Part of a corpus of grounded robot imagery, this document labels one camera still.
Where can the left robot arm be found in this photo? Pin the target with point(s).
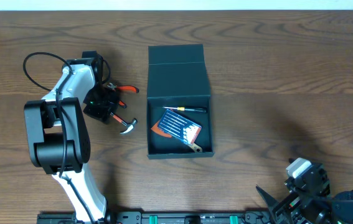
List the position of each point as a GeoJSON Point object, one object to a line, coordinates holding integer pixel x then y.
{"type": "Point", "coordinates": [58, 139]}

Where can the blue precision screwdriver set case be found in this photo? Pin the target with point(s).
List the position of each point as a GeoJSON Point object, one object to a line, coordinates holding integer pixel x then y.
{"type": "Point", "coordinates": [179, 127]}

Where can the black open gift box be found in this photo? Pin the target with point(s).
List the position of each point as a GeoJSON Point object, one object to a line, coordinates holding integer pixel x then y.
{"type": "Point", "coordinates": [177, 77]}

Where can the red handled pliers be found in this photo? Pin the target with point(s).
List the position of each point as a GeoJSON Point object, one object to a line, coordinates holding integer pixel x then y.
{"type": "Point", "coordinates": [126, 89]}

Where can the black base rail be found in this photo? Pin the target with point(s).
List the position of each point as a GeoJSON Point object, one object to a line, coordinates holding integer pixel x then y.
{"type": "Point", "coordinates": [250, 217]}

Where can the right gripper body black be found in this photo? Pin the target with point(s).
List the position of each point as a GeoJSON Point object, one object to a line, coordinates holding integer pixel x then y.
{"type": "Point", "coordinates": [297, 203]}

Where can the black yellow screwdriver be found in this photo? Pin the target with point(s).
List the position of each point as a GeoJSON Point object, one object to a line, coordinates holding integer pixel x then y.
{"type": "Point", "coordinates": [187, 109]}

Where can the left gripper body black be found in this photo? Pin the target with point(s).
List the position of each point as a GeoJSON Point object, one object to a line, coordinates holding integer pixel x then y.
{"type": "Point", "coordinates": [107, 106]}

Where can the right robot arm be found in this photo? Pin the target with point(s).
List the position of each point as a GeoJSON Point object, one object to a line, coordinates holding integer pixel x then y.
{"type": "Point", "coordinates": [341, 207]}

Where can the small claw hammer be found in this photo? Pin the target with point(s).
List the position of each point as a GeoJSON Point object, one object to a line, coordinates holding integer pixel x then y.
{"type": "Point", "coordinates": [129, 126]}

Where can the orange scraper with wooden handle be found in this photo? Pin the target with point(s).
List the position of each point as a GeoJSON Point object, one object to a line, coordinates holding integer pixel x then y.
{"type": "Point", "coordinates": [156, 130]}

